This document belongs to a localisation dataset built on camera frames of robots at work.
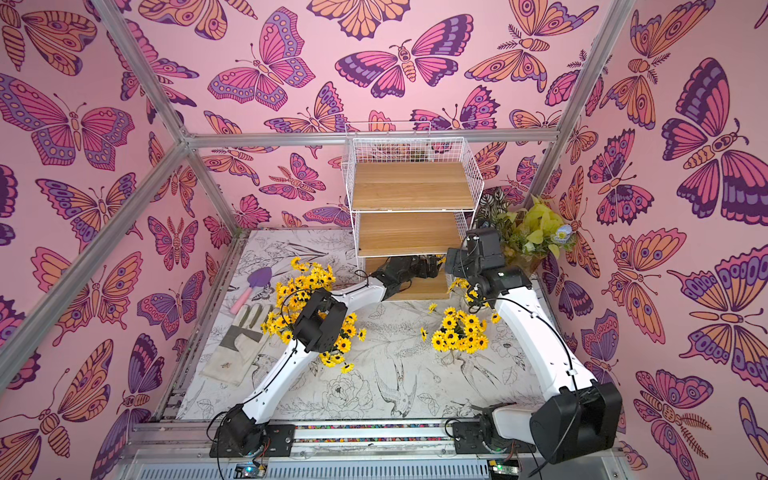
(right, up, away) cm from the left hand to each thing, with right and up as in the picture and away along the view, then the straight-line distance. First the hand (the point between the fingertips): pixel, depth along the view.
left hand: (438, 259), depth 104 cm
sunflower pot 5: (+6, -10, -11) cm, 16 cm away
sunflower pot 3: (-29, -21, -28) cm, 45 cm away
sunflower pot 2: (-45, -17, -26) cm, 55 cm away
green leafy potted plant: (+24, +7, -16) cm, 30 cm away
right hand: (+5, +1, -23) cm, 24 cm away
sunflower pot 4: (+2, -19, -26) cm, 32 cm away
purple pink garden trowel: (-63, -7, 0) cm, 63 cm away
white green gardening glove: (-62, -26, -14) cm, 68 cm away
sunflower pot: (-41, -6, -14) cm, 44 cm away
